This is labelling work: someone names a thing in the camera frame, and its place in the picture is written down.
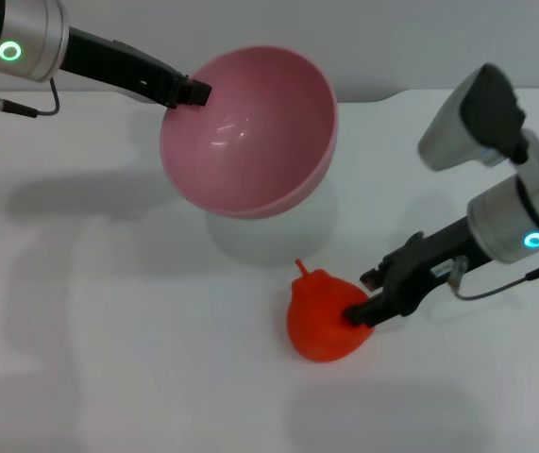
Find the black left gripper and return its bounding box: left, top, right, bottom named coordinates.
left=59, top=25, right=214, bottom=109

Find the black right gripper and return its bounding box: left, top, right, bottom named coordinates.
left=342, top=214, right=488, bottom=328

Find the orange toy tangerine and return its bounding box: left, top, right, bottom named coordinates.
left=286, top=258, right=374, bottom=363

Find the pink plastic bowl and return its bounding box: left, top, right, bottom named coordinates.
left=159, top=45, right=340, bottom=220

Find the thin right arm cable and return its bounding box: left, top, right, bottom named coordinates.
left=450, top=240, right=539, bottom=302

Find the thin arm cable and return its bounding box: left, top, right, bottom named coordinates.
left=0, top=77, right=62, bottom=119
left=450, top=240, right=539, bottom=302

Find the thin left arm cable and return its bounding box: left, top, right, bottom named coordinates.
left=0, top=77, right=62, bottom=119

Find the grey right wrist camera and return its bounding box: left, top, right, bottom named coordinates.
left=417, top=62, right=532, bottom=172

